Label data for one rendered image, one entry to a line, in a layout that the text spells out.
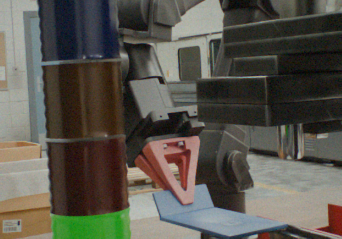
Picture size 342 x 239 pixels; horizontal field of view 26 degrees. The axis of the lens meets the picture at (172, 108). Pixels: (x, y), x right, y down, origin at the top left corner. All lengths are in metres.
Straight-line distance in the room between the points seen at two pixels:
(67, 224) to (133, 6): 0.57
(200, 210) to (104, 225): 0.51
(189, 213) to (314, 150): 7.55
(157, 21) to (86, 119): 0.55
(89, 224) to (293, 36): 0.27
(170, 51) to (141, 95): 10.80
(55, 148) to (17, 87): 11.25
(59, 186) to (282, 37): 0.27
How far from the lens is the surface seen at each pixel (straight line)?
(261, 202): 1.35
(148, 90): 0.85
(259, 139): 9.34
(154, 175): 0.84
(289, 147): 0.54
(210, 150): 0.98
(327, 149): 8.16
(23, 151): 4.68
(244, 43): 0.60
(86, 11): 0.33
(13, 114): 11.58
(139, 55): 0.88
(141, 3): 0.87
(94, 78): 0.33
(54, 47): 0.33
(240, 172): 0.99
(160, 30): 0.88
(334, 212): 1.00
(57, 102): 0.33
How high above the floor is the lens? 1.15
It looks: 3 degrees down
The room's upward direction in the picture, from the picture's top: 3 degrees counter-clockwise
